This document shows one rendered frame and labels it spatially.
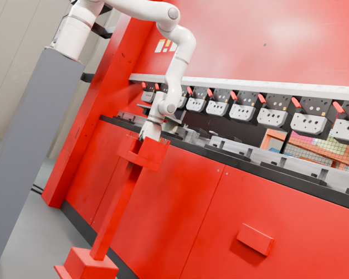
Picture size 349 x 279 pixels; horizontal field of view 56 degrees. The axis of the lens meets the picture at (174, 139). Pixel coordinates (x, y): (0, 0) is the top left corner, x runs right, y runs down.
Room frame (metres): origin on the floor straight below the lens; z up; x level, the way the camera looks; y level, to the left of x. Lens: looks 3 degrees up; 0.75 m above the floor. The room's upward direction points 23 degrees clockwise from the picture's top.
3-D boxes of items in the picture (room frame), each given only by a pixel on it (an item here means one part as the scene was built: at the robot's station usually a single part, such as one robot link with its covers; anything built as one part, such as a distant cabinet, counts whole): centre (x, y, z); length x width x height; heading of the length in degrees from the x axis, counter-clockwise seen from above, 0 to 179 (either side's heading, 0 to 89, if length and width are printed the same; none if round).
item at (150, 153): (1.78, 0.14, 0.75); 0.20 x 0.16 x 0.18; 39
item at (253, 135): (2.74, -0.23, 1.12); 1.13 x 0.02 x 0.44; 37
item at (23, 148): (1.58, 0.65, 0.50); 0.18 x 0.18 x 1.00; 31
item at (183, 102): (2.27, 0.06, 1.18); 0.15 x 0.09 x 0.17; 37
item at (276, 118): (1.63, -0.43, 1.18); 0.15 x 0.09 x 0.17; 37
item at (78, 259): (1.76, 0.16, 0.06); 0.25 x 0.20 x 0.12; 129
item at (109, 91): (3.13, 0.49, 1.15); 0.85 x 0.25 x 2.30; 127
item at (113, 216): (1.78, 0.14, 0.39); 0.06 x 0.06 x 0.54; 39
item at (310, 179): (1.41, -0.52, 0.89); 0.30 x 0.05 x 0.03; 37
